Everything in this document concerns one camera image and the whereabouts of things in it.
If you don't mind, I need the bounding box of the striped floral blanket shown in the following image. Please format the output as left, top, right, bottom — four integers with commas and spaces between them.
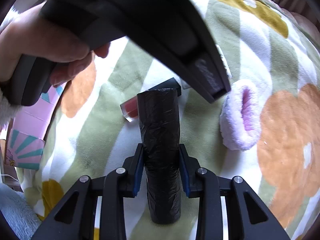
15, 0, 320, 240

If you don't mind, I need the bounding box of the small black box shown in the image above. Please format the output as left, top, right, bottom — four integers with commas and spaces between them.
147, 77, 182, 97

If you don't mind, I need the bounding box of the black trash bag roll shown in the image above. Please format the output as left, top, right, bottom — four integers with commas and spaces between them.
136, 88, 182, 224

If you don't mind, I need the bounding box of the grey fleece cloth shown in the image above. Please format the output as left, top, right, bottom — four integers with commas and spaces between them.
0, 184, 42, 240

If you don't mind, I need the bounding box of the pink lip gloss tube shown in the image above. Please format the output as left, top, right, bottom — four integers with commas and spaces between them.
120, 97, 141, 125

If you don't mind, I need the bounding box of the person's left hand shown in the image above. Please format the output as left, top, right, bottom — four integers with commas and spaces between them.
0, 4, 111, 87

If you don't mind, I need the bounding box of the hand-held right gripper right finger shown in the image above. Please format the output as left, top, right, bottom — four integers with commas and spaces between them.
178, 143, 292, 240

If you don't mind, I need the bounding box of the fuzzy lilac scrunchie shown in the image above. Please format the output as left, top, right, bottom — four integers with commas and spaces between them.
219, 80, 263, 152

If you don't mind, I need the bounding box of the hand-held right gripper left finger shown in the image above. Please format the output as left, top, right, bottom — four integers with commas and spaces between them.
31, 143, 146, 240

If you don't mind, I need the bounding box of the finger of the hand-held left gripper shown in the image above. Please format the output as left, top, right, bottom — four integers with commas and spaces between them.
105, 0, 231, 103

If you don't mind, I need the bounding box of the cardboard box with pink print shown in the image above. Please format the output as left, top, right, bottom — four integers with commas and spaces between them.
0, 81, 69, 172

